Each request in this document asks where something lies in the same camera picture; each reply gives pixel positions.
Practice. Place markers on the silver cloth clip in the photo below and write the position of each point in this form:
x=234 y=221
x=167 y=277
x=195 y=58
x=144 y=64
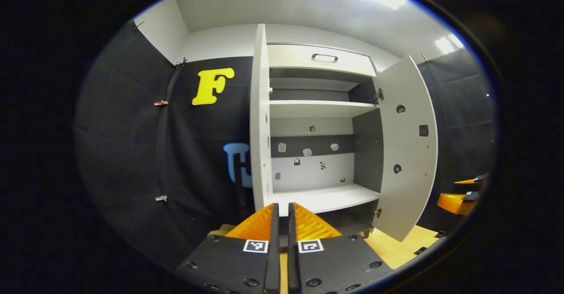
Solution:
x=161 y=198

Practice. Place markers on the beige cabinet drawer front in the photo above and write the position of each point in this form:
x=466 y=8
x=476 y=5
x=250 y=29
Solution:
x=291 y=56

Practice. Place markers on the small ceiling light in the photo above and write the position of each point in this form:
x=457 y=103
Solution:
x=447 y=45

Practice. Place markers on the beige double-door shoe cabinet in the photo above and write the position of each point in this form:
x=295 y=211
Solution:
x=368 y=153

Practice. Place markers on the white cabinet shelf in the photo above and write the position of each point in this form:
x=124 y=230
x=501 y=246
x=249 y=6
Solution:
x=326 y=197
x=317 y=108

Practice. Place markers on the black backdrop cloth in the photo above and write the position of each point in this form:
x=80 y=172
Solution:
x=132 y=153

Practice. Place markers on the metal door hinge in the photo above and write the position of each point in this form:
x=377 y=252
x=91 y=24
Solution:
x=378 y=213
x=377 y=95

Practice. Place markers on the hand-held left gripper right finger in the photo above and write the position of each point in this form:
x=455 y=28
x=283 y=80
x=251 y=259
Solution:
x=339 y=263

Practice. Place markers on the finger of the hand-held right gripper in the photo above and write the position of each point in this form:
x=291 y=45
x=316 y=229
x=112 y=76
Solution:
x=476 y=180
x=456 y=203

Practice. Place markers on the beige shoe cabinet door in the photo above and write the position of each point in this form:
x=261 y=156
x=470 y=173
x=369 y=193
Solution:
x=410 y=153
x=260 y=131

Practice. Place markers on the pink cloth clip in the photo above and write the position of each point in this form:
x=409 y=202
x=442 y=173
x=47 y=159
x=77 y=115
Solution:
x=161 y=103

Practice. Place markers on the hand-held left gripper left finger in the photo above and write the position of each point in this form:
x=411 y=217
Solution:
x=229 y=263

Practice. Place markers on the black cloth clip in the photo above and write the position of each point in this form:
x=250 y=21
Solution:
x=181 y=62

